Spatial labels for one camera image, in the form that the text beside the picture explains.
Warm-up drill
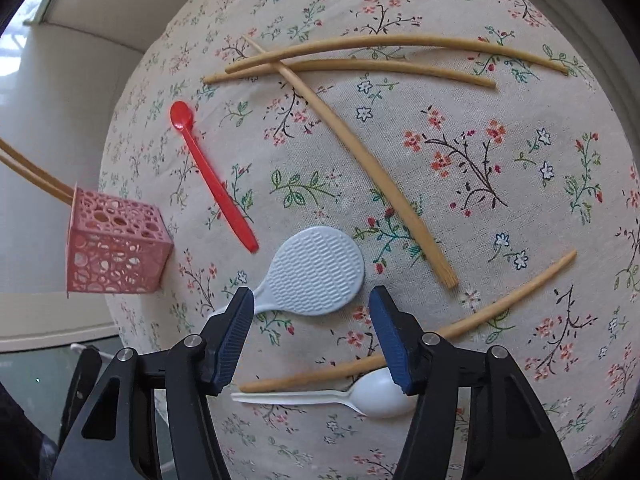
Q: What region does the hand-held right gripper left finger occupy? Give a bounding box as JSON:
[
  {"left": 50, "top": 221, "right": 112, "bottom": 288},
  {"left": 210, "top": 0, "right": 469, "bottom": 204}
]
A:
[{"left": 57, "top": 287, "right": 256, "bottom": 480}]

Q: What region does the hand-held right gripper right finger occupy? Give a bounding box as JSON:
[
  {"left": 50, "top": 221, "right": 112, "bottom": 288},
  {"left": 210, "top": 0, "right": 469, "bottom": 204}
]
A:
[{"left": 368, "top": 285, "right": 576, "bottom": 480}]

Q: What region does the white plastic spoon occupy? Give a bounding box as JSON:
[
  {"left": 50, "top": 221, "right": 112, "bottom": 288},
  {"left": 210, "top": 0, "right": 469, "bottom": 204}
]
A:
[{"left": 231, "top": 367, "right": 419, "bottom": 420}]

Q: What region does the wooden chopstick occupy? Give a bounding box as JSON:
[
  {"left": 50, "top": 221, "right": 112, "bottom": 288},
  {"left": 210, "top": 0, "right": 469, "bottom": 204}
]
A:
[
  {"left": 203, "top": 58, "right": 497, "bottom": 89},
  {"left": 225, "top": 35, "right": 571, "bottom": 77},
  {"left": 0, "top": 138, "right": 77, "bottom": 196},
  {"left": 243, "top": 36, "right": 460, "bottom": 290},
  {"left": 0, "top": 152, "right": 75, "bottom": 207},
  {"left": 239, "top": 251, "right": 577, "bottom": 394}
]

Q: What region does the pale rice paddle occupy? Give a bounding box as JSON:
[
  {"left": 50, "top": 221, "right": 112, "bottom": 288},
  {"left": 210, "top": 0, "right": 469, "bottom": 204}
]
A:
[{"left": 207, "top": 226, "right": 366, "bottom": 319}]

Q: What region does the pink perforated basket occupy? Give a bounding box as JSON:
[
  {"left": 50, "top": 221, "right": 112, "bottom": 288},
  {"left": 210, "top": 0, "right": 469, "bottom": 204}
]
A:
[{"left": 66, "top": 184, "right": 175, "bottom": 299}]

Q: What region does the red plastic spoon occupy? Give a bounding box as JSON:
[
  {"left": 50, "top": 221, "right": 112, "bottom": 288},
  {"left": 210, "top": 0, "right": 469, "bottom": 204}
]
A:
[{"left": 170, "top": 101, "right": 260, "bottom": 254}]

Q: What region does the floral tablecloth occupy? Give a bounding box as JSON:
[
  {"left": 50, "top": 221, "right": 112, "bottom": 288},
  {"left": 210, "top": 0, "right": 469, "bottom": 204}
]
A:
[{"left": 97, "top": 0, "right": 640, "bottom": 480}]

